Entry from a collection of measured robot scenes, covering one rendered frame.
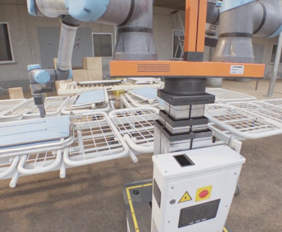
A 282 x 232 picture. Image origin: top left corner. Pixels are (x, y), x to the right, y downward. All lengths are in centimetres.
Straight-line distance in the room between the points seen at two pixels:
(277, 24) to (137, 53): 52
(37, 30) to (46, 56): 93
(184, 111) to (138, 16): 34
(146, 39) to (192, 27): 14
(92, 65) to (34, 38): 311
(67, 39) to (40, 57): 619
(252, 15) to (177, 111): 40
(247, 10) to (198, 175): 55
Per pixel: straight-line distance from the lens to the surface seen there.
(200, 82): 58
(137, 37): 54
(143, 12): 56
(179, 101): 55
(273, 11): 78
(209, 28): 104
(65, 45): 99
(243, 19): 67
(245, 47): 66
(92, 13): 47
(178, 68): 54
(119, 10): 50
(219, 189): 66
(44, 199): 156
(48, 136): 119
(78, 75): 466
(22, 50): 727
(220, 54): 65
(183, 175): 53
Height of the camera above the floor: 100
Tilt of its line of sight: 19 degrees down
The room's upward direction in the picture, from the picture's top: straight up
